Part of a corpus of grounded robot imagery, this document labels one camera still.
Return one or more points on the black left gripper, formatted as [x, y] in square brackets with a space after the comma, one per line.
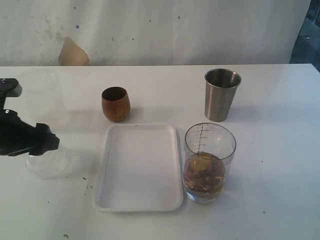
[18, 137]

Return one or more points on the clear glass funnel flask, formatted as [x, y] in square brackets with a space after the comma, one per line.
[49, 165]

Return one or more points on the brown wooden cup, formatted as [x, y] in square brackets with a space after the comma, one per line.
[115, 103]

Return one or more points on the clear measuring jar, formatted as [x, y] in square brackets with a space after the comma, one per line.
[209, 151]

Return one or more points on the stainless steel cup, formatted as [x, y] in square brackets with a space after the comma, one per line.
[220, 88]

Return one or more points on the translucent plastic container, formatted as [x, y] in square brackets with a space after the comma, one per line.
[43, 98]

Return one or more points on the white rectangular tray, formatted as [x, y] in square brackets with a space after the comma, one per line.
[140, 170]

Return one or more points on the dark blue background object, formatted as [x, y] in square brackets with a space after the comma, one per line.
[306, 49]

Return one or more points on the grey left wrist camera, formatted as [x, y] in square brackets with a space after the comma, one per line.
[9, 88]

